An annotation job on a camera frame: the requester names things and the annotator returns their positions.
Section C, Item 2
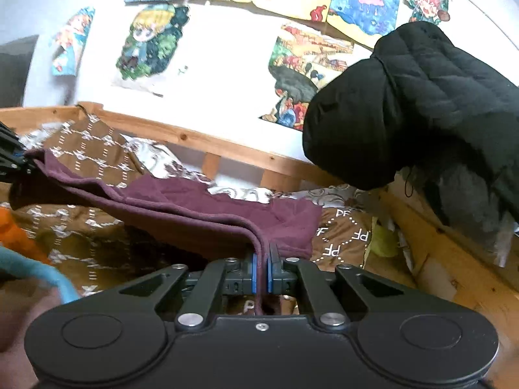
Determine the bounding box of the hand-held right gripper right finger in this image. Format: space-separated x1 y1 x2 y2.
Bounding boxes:
265 243 397 329

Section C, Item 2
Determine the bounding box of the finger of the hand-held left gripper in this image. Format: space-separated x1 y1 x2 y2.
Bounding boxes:
0 121 39 184

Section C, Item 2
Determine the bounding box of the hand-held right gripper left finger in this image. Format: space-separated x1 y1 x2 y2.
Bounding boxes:
117 251 260 331

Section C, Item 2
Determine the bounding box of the maroon sweater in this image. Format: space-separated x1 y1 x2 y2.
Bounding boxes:
20 148 324 317

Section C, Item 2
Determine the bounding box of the brown printed blanket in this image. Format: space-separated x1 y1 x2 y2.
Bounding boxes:
0 115 374 317

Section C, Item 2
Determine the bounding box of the yellow green bag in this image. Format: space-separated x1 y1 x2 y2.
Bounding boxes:
370 215 401 258

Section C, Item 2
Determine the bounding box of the black puffer jacket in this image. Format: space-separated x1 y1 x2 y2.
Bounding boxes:
302 20 519 269

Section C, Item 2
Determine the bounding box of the wooden bed frame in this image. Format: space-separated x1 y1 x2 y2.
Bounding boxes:
0 101 519 335

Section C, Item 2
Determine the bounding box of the blue cartoon girl wall poster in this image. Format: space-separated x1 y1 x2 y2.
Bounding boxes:
51 7 96 77

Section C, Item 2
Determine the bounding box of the green cartoon child wall poster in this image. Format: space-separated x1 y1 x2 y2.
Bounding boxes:
111 3 191 99

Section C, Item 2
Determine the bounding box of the colourful landscape wall poster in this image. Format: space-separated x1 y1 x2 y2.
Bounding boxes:
259 22 356 131

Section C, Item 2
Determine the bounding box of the blue jellyfish wall poster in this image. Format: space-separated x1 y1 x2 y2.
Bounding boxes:
326 0 402 48

